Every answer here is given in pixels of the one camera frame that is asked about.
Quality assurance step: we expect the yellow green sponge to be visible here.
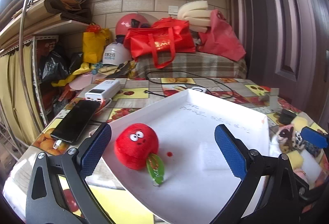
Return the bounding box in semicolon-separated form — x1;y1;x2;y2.
287;150;303;170

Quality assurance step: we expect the red apple plush toy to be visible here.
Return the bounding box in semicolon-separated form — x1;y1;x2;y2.
114;123;165;186

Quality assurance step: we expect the cow print fabric pouch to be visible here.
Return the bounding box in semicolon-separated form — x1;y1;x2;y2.
292;131;321;157

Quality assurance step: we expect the pale yellow foam block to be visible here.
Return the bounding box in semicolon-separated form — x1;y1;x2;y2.
291;115;313;133

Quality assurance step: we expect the white foam sheet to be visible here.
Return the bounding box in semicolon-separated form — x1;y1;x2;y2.
301;149;325;189

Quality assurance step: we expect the black smartphone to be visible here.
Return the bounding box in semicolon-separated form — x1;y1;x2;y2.
51;100;100;144

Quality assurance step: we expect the black cube charger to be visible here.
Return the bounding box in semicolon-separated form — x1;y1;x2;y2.
279;109;297;125

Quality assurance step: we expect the white box tray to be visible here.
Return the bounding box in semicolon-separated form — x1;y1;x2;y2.
87;90;269;223

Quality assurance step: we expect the grey metal phone stand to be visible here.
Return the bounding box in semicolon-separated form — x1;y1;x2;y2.
259;88;280;112

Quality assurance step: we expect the white power bank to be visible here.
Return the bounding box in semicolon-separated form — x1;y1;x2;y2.
85;80;120;103

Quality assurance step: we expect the black plastic bag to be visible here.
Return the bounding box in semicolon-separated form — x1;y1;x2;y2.
38;50;83;82

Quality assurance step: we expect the white helmet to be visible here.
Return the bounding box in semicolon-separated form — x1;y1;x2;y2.
102;42;132;66

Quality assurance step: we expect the yellow shopping bag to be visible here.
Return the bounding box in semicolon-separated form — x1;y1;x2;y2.
82;23;112;64

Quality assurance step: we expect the dark red cloth bag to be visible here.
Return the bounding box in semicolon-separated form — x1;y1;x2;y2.
197;9;246;62

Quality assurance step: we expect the red helmet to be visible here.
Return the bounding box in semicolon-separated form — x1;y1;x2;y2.
115;13;149;36

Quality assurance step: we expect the metal shelf rack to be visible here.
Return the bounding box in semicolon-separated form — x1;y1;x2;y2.
1;0;92;143

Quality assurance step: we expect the cream foam roll stack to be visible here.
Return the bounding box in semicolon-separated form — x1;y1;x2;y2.
177;0;211;33

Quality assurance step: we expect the white wireless charger puck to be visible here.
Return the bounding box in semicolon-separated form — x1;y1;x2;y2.
191;86;207;93

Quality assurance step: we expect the black cable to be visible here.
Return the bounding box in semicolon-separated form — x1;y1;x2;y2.
143;70;235;100

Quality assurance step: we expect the red tote bag with handles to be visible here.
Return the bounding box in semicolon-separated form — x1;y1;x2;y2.
123;17;196;69

